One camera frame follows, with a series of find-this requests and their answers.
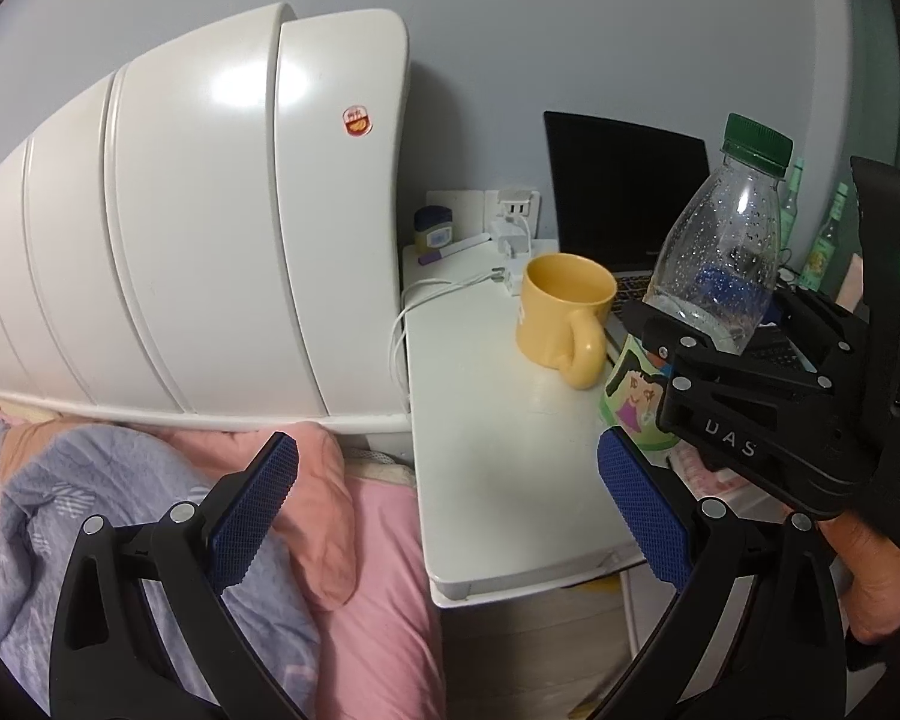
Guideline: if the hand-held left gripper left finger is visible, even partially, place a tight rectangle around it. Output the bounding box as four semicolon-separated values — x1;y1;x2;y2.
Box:
49;431;313;720

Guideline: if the pink bed sheet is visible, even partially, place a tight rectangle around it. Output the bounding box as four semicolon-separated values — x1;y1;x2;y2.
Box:
307;457;448;720

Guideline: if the white and purple stick device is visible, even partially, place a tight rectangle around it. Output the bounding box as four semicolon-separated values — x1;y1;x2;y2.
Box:
418;235;493;266

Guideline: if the white desk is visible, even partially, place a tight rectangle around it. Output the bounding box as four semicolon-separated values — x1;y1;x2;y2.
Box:
399;238;692;608

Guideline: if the green glass bottle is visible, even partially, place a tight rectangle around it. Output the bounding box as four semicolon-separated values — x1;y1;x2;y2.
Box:
798;181;851;293
778;157;806;253

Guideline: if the white padded headboard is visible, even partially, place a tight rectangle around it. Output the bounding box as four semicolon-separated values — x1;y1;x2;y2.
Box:
0;4;413;436

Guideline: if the small jar with blue lid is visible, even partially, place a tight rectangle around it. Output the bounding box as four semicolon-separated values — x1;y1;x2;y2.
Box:
412;206;455;255

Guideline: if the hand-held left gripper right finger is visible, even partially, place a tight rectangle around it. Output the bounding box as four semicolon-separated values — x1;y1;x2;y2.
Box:
592;426;848;720

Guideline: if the black laptop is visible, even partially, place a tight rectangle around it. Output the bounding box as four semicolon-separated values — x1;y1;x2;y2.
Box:
544;111;818;377

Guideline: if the grey-blue patterned blanket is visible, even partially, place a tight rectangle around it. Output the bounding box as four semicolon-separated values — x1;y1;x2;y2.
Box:
0;412;323;720

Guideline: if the white wall socket plate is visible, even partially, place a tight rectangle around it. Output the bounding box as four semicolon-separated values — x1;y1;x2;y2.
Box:
426;187;541;242

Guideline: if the white charger plug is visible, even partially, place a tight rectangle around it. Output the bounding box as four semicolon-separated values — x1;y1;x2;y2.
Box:
486;195;535;260

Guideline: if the pink pillow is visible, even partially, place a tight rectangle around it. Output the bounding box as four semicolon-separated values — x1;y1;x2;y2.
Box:
1;420;361;613

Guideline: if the yellow ceramic mug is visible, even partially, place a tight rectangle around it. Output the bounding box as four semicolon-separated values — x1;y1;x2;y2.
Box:
515;253;620;389

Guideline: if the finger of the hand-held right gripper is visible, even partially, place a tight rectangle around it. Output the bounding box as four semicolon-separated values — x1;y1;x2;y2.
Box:
765;289;869;373
619;301;831;396

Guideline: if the white charging cable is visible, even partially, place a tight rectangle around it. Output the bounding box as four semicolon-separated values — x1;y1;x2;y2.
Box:
388;268;523;415

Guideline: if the clear plastic bottle green label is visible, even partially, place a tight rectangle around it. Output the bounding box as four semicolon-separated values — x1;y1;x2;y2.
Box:
598;112;794;455

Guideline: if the person's right hand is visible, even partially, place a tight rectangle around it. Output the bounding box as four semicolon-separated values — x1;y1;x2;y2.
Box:
817;514;900;646

